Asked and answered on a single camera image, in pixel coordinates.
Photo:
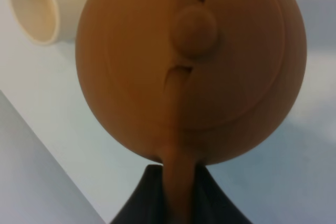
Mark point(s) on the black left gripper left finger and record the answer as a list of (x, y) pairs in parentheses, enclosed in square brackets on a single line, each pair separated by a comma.
[(146, 204)]

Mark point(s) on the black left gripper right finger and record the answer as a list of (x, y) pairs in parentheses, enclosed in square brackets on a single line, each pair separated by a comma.
[(210, 205)]

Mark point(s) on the brown clay teapot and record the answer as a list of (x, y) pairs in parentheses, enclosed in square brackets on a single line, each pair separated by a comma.
[(190, 82)]

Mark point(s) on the far white teacup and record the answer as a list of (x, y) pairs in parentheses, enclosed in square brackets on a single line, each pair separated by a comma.
[(46, 22)]

